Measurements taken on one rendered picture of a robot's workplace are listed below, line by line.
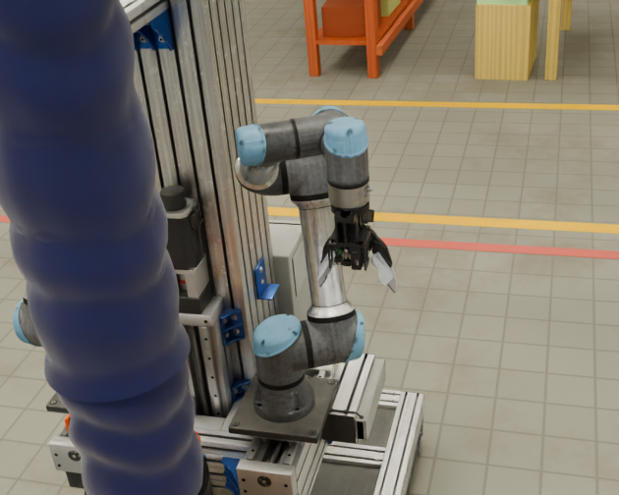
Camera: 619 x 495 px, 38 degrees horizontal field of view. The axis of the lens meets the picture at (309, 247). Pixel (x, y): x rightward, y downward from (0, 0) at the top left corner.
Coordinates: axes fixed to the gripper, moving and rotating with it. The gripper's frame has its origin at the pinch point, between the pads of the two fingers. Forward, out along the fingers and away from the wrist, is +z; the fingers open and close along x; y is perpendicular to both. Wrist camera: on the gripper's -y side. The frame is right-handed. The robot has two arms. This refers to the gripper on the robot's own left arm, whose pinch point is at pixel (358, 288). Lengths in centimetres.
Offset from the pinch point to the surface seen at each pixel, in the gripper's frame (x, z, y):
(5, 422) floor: -186, 152, -105
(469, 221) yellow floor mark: -9, 152, -308
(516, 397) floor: 26, 152, -157
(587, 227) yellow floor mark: 55, 152, -308
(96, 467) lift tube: -35, 9, 47
